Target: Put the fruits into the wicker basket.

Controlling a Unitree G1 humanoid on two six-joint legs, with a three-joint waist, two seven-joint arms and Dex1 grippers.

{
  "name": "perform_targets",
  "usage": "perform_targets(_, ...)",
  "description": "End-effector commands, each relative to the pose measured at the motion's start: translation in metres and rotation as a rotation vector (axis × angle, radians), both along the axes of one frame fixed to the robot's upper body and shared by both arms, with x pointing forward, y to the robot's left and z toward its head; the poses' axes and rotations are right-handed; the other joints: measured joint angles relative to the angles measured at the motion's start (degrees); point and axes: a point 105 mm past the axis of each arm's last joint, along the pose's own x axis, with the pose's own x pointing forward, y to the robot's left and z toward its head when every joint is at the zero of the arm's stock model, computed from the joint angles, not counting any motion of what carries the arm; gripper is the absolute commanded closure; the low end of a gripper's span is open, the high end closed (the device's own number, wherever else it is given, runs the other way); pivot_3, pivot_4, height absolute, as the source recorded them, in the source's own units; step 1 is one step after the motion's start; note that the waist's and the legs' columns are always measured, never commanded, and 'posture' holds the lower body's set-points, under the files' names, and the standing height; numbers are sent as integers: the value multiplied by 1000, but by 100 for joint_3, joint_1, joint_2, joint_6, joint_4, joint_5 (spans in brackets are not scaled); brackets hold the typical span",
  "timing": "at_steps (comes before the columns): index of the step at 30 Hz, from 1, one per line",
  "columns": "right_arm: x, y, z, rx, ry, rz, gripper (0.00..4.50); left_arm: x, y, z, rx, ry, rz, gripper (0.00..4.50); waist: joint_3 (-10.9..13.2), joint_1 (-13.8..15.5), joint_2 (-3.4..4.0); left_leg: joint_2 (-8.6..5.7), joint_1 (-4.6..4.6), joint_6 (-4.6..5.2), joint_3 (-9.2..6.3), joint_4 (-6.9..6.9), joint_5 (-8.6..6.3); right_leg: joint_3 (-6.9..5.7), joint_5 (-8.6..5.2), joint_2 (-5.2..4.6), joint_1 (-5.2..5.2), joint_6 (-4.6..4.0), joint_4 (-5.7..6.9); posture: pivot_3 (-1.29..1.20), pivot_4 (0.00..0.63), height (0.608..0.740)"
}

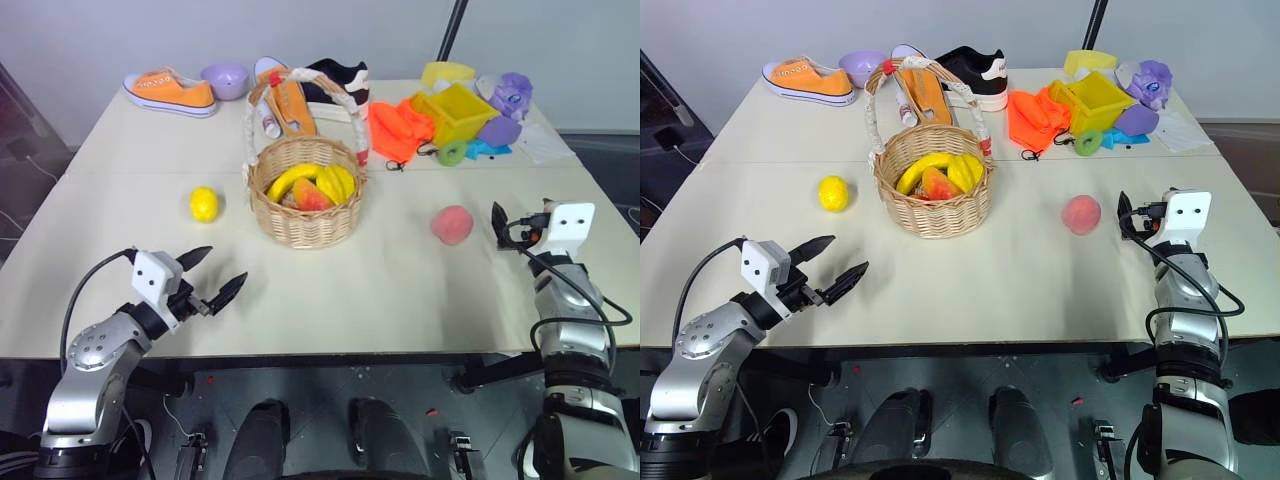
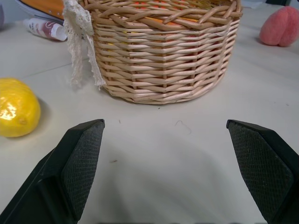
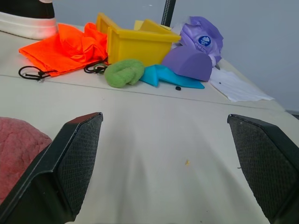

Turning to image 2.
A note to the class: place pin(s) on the yellow lemon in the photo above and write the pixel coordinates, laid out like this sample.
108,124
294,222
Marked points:
16,107

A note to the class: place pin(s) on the orange and white sneaker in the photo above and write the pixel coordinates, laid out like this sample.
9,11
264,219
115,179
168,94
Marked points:
43,8

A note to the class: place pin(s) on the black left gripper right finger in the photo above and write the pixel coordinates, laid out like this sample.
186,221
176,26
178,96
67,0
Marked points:
264,168

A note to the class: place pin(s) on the woven wicker basket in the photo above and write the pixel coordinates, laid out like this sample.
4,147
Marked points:
167,50

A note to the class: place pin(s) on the pink peach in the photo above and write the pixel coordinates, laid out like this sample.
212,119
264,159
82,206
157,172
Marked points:
280,26

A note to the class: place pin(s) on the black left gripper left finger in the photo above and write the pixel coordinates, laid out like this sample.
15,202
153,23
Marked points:
70,168

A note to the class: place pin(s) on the cream lace ribbon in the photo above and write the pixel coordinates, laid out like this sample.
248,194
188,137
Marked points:
78,42

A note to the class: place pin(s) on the white and red tube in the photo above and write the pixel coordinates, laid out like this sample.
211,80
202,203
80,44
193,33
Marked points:
44,29

